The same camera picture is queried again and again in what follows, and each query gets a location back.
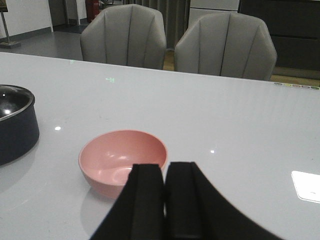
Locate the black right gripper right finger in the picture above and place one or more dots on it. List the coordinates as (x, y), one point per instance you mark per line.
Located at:
(196, 210)

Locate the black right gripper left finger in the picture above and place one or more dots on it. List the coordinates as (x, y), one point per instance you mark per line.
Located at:
(138, 212)

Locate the pink plastic bowl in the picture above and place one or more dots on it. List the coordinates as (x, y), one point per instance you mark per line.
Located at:
(106, 160)

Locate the dark blue saucepan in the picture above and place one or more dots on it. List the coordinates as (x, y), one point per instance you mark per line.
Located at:
(18, 135)

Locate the glass lid blue knob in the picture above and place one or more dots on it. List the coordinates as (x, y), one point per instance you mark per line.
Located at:
(14, 100)

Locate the right grey upholstered chair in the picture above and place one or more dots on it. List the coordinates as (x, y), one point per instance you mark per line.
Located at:
(227, 44)

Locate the grey upholstered chair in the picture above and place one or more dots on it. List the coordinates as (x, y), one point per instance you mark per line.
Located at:
(127, 35)
(227, 44)

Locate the coloured sticker strip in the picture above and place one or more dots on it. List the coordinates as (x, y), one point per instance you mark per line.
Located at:
(296, 86)

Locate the left grey upholstered chair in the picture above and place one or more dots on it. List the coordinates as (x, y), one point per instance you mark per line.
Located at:
(127, 35)

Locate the white refrigerator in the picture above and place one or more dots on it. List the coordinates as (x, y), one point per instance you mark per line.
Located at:
(198, 8)

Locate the dark kitchen counter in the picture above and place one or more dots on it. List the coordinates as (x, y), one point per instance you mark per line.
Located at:
(294, 26)

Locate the red bin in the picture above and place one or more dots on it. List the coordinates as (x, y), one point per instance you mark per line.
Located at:
(92, 9)

